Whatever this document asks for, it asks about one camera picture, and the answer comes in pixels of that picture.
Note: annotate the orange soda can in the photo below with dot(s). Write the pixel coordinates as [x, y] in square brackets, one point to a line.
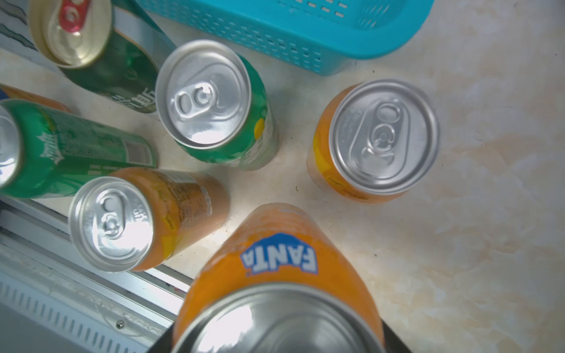
[8, 92]
[374, 141]
[278, 284]
[137, 218]

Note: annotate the teal plastic basket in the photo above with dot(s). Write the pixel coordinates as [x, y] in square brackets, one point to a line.
[321, 36]

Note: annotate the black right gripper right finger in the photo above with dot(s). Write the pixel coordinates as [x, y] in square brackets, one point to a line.
[393, 343]

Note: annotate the orange soda can front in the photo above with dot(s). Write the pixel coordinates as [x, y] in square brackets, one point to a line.
[8, 92]

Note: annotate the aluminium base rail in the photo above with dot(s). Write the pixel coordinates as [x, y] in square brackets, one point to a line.
[53, 301]

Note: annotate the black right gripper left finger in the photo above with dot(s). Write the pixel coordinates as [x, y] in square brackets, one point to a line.
[160, 344]

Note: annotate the green gold beer can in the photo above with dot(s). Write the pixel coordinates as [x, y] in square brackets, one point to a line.
[111, 48]

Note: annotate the green soda can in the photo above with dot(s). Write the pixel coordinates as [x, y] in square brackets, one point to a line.
[48, 153]
[214, 104]

